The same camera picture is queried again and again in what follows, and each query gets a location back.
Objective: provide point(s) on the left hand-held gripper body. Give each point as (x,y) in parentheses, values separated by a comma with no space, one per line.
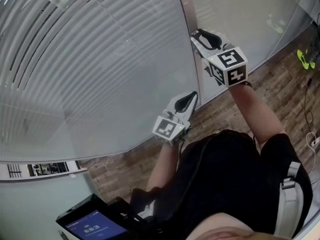
(167,130)

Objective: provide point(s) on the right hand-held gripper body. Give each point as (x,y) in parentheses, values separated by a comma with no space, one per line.
(230,66)

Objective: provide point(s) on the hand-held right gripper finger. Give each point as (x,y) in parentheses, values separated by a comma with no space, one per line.
(202,50)
(222,39)

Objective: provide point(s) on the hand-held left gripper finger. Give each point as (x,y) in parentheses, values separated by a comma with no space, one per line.
(178,101)
(193,109)

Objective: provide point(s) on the person's right forearm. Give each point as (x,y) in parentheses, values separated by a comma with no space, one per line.
(257,114)

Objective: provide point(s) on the person's left forearm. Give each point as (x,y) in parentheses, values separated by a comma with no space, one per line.
(162,166)

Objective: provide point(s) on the black wristband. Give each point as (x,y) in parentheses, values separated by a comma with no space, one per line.
(247,83)

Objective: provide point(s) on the person's black shirt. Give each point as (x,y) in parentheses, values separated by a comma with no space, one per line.
(225,184)

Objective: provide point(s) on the black tablet holder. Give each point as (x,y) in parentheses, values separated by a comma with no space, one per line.
(127,211)

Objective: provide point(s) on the person's face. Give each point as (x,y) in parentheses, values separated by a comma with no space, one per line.
(225,227)

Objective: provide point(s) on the black tablet with blue screen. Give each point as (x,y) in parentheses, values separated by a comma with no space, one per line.
(95,227)

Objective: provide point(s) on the frosted glass door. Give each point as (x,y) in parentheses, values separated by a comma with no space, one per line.
(30,204)

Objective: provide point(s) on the black metal railing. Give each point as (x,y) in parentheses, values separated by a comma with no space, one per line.
(14,171)

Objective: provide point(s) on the grey metal window post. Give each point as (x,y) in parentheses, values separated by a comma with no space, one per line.
(192,16)

